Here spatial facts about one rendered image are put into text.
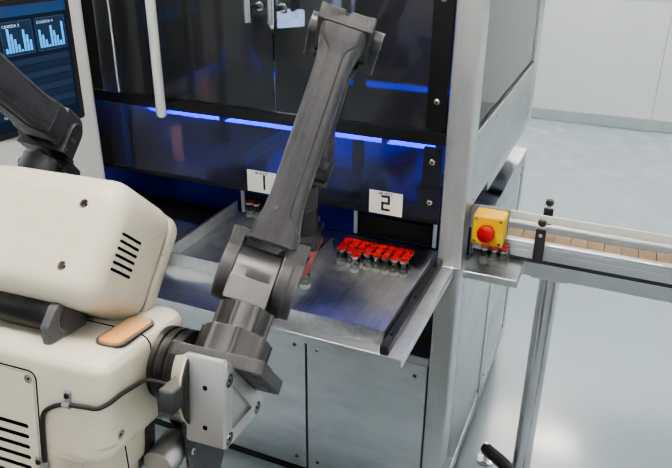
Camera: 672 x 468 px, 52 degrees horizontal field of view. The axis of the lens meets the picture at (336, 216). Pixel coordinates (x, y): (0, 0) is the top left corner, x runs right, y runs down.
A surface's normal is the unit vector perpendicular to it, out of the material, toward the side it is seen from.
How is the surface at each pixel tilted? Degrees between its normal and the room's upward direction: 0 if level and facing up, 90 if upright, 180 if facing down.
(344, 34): 57
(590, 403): 0
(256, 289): 42
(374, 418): 90
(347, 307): 0
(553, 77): 90
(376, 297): 0
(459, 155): 90
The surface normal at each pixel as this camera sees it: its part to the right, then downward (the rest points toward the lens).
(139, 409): 0.94, 0.14
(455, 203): -0.39, 0.37
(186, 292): 0.00, -0.91
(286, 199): 0.06, -0.15
